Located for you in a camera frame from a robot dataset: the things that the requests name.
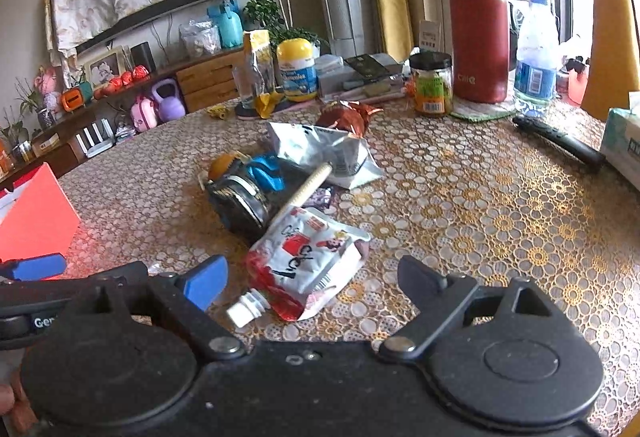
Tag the person's hand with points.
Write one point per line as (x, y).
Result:
(15, 405)

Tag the black folded umbrella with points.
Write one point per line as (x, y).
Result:
(590, 157)

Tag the small purple brown candy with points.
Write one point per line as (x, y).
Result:
(322, 198)

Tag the stack of books and boxes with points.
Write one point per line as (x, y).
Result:
(341, 79)

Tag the pink toy case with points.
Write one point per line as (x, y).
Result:
(143, 114)

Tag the green coaster mat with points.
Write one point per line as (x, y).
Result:
(474, 112)

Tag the black snack packet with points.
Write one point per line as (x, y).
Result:
(242, 206)

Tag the white router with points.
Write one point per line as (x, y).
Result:
(96, 138)

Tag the black lid glass jar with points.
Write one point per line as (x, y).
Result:
(431, 75)

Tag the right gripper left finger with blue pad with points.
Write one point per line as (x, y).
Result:
(178, 308)

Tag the small yellow wrapped candy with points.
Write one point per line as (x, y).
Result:
(218, 112)

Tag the packaged braised egg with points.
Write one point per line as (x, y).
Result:
(224, 164)

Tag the red white drink pouch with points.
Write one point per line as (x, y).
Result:
(303, 260)

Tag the yellow lid vitamin bottle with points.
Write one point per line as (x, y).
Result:
(298, 73)

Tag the silver foil snack bag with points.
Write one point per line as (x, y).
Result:
(308, 147)

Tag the round dark tray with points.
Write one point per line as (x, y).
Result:
(241, 111)

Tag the clear plastic water bottle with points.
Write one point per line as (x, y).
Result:
(537, 60)

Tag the blue snack packet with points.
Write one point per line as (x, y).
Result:
(265, 171)

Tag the green white tissue pack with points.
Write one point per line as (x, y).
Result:
(621, 140)

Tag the pink plush toy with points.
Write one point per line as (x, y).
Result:
(46, 83)

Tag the drinking glass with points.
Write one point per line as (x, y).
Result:
(244, 80)

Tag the clear plastic bag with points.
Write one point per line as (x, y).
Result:
(200, 38)

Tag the yellow standing snack pouch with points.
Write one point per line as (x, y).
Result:
(258, 54)

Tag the teal water jug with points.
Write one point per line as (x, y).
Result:
(228, 23)

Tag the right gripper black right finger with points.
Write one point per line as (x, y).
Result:
(441, 302)

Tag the red white cardboard box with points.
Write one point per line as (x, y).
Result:
(37, 218)

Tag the red apples pile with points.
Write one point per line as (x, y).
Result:
(121, 82)

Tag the brown orange snack bag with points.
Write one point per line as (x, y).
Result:
(350, 116)

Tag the small potted plant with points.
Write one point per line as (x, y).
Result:
(30, 118)

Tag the framed photo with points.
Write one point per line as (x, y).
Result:
(101, 70)

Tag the purple kettlebell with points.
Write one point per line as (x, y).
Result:
(170, 107)

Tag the red thermos bottle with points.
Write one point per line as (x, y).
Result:
(480, 36)

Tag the black cylinder speaker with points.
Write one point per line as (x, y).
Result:
(141, 54)

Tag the orange clock radio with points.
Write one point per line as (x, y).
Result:
(77, 97)

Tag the wooden tv cabinet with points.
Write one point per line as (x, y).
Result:
(199, 83)

